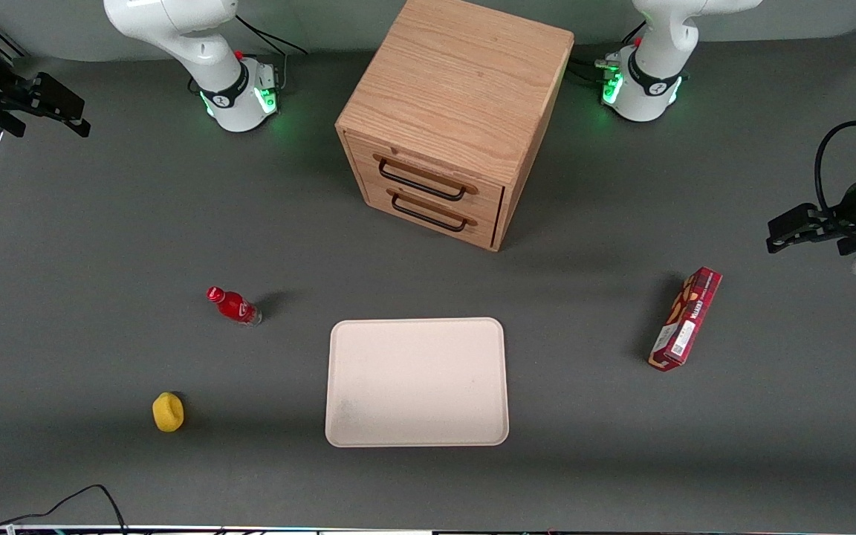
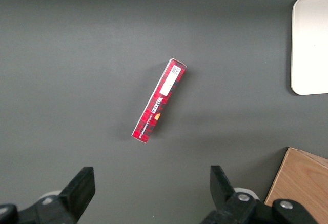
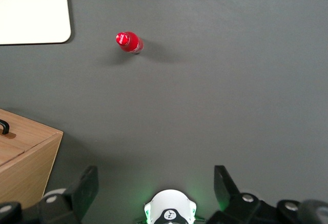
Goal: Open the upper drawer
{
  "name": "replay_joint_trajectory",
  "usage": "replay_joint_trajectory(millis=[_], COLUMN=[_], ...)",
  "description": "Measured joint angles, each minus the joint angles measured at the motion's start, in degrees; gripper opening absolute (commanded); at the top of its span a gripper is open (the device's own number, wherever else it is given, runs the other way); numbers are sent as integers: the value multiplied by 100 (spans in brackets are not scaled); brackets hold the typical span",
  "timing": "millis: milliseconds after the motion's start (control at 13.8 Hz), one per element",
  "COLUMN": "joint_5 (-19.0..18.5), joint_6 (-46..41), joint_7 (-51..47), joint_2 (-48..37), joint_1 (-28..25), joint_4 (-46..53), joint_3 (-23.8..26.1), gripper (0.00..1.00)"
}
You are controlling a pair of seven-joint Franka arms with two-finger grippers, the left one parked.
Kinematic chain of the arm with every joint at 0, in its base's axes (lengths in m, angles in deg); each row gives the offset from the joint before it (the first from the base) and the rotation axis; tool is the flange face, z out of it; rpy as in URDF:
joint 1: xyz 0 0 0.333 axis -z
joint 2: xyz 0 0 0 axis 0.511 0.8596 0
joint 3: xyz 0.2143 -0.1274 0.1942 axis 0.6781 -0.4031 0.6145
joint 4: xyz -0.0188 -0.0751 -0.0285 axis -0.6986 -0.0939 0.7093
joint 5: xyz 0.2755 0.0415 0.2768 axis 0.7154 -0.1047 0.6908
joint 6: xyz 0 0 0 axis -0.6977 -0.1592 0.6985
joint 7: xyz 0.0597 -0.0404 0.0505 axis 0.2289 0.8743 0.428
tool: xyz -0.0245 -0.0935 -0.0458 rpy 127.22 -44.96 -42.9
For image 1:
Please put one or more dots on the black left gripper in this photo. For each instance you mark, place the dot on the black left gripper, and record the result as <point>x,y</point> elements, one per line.
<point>846,210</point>

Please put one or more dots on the wooden drawer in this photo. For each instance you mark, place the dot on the wooden drawer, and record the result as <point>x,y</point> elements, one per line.
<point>362,154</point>
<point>484,230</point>

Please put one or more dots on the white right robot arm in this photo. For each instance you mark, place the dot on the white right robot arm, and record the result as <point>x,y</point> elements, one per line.
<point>175,30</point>

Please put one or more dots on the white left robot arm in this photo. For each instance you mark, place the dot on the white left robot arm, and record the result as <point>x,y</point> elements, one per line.
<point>658,70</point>

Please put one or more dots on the wooden drawer cabinet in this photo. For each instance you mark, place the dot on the wooden drawer cabinet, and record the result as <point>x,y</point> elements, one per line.
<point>458,74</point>

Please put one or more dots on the red snack box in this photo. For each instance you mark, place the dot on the red snack box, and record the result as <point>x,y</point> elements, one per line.
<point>684,319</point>

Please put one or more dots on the red plastic bottle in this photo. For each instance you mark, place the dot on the red plastic bottle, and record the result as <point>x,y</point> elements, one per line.
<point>235,306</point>

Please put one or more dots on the yellow sponge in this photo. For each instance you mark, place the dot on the yellow sponge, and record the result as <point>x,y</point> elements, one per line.
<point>168,412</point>

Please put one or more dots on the beige rectangular tray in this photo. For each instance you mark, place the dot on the beige rectangular tray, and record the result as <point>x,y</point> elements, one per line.
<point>417,383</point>

